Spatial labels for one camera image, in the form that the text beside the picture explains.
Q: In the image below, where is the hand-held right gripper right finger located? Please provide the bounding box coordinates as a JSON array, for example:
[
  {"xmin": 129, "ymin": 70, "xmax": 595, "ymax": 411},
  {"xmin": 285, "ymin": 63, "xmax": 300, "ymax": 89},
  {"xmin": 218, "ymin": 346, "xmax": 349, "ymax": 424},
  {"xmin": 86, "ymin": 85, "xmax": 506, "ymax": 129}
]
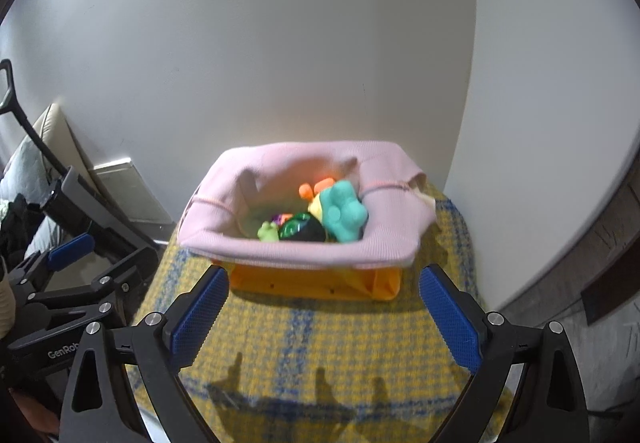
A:
[{"xmin": 419, "ymin": 264, "xmax": 591, "ymax": 443}]

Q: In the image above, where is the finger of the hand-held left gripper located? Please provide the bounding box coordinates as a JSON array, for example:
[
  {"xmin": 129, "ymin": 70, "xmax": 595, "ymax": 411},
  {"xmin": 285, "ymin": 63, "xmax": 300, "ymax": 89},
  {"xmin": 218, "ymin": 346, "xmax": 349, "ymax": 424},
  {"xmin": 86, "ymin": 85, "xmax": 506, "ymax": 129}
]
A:
[
  {"xmin": 10, "ymin": 232, "xmax": 97, "ymax": 295},
  {"xmin": 21, "ymin": 246, "xmax": 159, "ymax": 325}
]

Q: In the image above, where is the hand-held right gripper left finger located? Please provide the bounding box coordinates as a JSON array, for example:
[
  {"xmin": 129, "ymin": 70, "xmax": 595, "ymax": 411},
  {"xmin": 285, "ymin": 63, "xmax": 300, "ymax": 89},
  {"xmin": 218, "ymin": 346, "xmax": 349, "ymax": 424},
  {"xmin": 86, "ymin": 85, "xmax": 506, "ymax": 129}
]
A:
[{"xmin": 59, "ymin": 265, "xmax": 230, "ymax": 443}]

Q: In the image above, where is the orange bin with pink liner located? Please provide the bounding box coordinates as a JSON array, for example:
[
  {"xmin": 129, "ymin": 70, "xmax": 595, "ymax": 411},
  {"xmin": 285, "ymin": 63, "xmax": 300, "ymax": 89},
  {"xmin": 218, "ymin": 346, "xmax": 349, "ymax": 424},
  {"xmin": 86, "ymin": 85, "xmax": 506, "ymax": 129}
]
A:
[{"xmin": 177, "ymin": 140, "xmax": 439, "ymax": 270}]

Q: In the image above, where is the green ball with black strap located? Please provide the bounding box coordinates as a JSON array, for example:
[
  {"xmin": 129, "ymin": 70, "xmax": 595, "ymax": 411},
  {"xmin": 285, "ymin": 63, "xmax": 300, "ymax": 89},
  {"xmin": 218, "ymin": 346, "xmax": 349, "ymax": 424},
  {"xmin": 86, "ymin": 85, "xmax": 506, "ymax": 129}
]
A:
[{"xmin": 277, "ymin": 212, "xmax": 327, "ymax": 244}]

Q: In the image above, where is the teal flower plush toy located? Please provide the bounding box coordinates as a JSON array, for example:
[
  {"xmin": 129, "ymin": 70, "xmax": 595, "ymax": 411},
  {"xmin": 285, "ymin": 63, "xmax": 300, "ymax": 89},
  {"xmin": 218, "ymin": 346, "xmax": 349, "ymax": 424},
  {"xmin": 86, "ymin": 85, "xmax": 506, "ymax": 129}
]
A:
[{"xmin": 320, "ymin": 180, "xmax": 369, "ymax": 242}]

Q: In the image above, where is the yellow duck plush toy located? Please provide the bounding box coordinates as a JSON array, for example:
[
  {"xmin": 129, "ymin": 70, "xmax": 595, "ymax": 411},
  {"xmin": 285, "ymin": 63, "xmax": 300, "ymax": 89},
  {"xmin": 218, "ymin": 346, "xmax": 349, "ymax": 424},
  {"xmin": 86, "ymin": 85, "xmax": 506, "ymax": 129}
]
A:
[{"xmin": 298, "ymin": 177, "xmax": 336, "ymax": 241}]

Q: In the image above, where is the grey quilted fabric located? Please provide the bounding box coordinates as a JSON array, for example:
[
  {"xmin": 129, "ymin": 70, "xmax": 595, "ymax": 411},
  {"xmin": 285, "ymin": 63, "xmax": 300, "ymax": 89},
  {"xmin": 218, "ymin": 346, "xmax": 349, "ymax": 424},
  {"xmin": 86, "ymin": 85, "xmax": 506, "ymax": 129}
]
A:
[{"xmin": 0, "ymin": 137, "xmax": 53, "ymax": 269}]

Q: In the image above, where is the beige cushion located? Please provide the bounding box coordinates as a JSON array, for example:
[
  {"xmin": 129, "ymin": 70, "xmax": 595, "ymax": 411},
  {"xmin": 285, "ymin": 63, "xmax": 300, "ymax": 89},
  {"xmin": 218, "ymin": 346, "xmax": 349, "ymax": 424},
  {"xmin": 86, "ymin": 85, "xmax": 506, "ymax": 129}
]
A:
[{"xmin": 31, "ymin": 103, "xmax": 103, "ymax": 186}]

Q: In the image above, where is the yellow blue woven blanket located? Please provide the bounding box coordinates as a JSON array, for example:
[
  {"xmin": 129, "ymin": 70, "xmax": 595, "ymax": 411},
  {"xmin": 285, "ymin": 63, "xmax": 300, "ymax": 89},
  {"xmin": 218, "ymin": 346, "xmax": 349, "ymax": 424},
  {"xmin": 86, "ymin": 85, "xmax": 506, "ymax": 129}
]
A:
[{"xmin": 125, "ymin": 183, "xmax": 512, "ymax": 443}]

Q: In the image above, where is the black folding frame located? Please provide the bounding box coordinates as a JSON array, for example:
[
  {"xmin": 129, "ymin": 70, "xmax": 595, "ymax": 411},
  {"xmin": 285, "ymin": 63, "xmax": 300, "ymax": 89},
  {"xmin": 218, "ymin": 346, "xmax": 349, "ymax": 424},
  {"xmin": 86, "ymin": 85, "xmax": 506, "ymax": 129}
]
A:
[{"xmin": 0, "ymin": 58, "xmax": 168, "ymax": 266}]

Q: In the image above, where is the white wall panel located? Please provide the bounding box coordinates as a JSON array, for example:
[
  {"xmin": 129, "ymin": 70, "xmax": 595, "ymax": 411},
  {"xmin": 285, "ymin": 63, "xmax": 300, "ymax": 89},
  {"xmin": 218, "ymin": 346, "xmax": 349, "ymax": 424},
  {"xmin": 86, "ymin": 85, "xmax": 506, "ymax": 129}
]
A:
[{"xmin": 91, "ymin": 157, "xmax": 174, "ymax": 244}]

